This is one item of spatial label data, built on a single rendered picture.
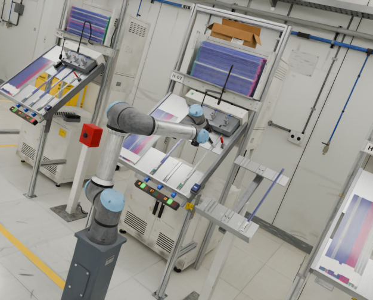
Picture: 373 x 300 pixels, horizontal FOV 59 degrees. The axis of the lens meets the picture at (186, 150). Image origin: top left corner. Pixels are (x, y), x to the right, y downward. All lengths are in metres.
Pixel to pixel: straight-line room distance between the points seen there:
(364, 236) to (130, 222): 1.66
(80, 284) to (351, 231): 1.40
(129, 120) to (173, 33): 3.14
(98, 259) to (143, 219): 1.04
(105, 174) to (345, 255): 1.27
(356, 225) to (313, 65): 2.16
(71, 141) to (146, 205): 1.00
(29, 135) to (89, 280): 2.14
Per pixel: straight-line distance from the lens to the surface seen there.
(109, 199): 1.57
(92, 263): 1.69
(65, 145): 3.18
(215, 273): 2.20
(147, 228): 2.64
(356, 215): 2.03
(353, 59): 3.73
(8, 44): 7.20
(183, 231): 2.09
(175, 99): 2.59
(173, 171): 2.13
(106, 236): 1.65
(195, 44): 2.54
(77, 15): 3.41
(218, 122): 2.28
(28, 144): 3.61
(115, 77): 3.26
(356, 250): 1.93
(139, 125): 1.48
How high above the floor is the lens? 1.45
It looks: 14 degrees down
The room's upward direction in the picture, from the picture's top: 19 degrees clockwise
